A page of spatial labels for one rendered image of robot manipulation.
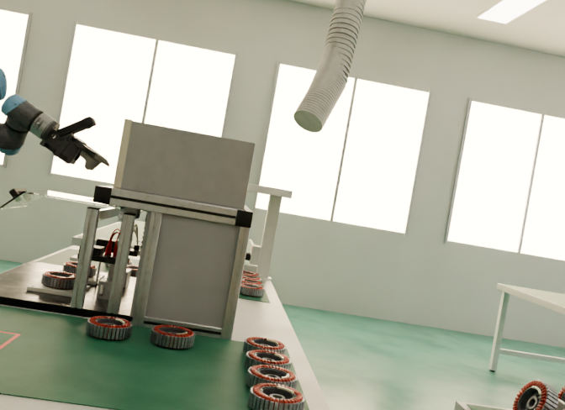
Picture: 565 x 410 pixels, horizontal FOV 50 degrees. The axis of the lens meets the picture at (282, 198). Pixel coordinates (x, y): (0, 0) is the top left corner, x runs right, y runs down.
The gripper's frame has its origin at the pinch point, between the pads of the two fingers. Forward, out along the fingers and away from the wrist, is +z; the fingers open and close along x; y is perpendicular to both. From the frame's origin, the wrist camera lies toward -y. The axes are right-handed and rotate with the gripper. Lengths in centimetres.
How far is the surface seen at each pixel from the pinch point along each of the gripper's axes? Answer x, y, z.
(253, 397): 78, 16, 63
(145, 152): 14.3, -9.8, 10.2
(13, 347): 60, 40, 18
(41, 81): -468, 6, -189
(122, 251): 23.3, 16.5, 21.9
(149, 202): 25.4, 0.8, 20.4
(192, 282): 24, 13, 43
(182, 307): 24, 20, 45
